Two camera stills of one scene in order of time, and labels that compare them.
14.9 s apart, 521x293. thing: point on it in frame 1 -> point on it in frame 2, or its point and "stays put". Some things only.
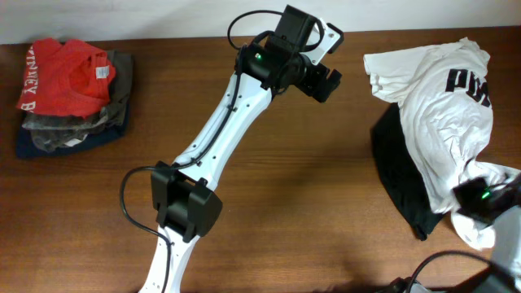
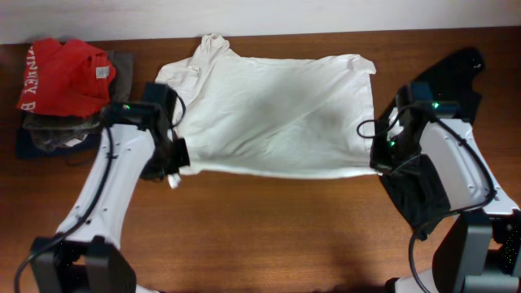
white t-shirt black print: x=444 y=102 -> x=273 y=117
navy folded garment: x=27 y=147 stays put
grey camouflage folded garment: x=53 y=133 stays put
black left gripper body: x=308 y=75 -> x=168 y=159
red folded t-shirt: x=68 y=78 stays put
